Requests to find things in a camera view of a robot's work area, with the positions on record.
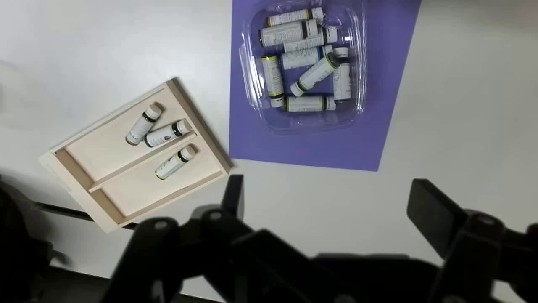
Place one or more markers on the white tube of container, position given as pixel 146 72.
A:
pixel 341 78
pixel 296 16
pixel 299 58
pixel 309 105

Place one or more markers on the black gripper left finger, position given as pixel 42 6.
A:
pixel 232 201

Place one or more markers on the white tube centre of container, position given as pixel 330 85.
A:
pixel 299 58

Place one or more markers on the white tube top of container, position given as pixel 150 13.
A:
pixel 296 16

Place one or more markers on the purple paper mat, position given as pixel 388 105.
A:
pixel 356 146

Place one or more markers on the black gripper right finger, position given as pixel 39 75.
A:
pixel 435 216

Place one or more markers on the white tube right of container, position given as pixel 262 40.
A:
pixel 341 78

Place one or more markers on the white tube second row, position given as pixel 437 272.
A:
pixel 287 33

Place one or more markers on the white tube black cap diagonal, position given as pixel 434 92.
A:
pixel 314 75

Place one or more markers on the clear plastic container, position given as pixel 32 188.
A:
pixel 343 26

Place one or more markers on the white tube compartment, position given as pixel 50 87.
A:
pixel 165 134
pixel 143 124
pixel 173 164

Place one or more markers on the white tube bottom of container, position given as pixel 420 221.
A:
pixel 309 105

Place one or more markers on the white tube yellow cap left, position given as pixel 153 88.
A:
pixel 272 82

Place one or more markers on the wooden compartment tray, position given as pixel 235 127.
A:
pixel 114 183

